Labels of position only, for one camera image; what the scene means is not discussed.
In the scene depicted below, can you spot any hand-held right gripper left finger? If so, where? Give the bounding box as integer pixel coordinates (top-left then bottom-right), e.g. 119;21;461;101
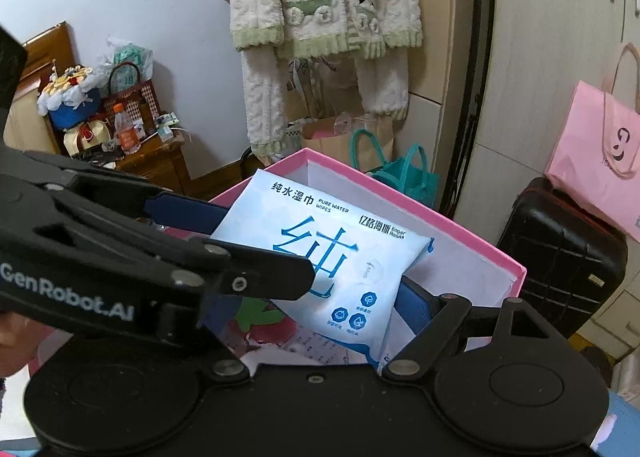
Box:
202;294;253;384

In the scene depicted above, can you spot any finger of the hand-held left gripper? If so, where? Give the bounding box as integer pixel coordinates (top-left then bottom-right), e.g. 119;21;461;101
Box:
50;194;317;300
22;150;233;237

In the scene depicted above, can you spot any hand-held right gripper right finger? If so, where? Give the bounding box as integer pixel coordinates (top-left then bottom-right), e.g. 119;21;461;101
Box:
381;273;553;381

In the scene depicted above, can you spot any pink storage box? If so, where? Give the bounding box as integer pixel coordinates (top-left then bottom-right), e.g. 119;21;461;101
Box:
150;147;528;378

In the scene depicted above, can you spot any blue wet wipes pack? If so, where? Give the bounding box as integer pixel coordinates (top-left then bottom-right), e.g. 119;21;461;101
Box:
210;168;436;372

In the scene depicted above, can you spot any person's left hand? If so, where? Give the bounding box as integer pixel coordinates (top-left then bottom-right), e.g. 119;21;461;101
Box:
0;309;57;381

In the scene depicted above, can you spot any wooden nightstand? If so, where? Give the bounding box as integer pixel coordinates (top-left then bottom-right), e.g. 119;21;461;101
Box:
112;130;193;199

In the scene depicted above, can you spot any orange label plastic bottle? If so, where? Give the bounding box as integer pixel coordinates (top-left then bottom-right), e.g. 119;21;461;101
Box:
112;104;141;154

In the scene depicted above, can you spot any teal gift bag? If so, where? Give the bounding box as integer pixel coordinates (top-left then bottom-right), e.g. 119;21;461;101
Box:
350;128;441;210

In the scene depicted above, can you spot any brown woven basket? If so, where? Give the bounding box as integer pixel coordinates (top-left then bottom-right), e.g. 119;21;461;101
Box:
102;62;161;130

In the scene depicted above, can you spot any cream and red trinket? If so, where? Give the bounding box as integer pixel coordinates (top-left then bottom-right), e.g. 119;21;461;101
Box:
64;118;115;158

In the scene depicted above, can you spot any black suitcase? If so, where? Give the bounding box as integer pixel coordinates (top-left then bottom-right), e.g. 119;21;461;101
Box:
495;177;628;338

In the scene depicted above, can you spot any brown paper bag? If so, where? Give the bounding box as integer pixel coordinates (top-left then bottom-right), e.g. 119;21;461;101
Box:
300;114;396;175

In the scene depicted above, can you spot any blue wrapped flower bouquet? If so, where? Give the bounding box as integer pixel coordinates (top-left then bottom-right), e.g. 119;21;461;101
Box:
37;64;103;130

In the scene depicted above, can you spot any clear plastic bag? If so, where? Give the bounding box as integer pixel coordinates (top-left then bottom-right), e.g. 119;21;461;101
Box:
100;36;153;83

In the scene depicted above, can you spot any wooden bed headboard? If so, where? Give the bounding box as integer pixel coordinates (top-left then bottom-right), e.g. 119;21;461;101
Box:
2;21;81;155

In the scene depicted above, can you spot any pink tote bag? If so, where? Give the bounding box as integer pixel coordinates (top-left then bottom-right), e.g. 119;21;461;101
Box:
544;41;640;233

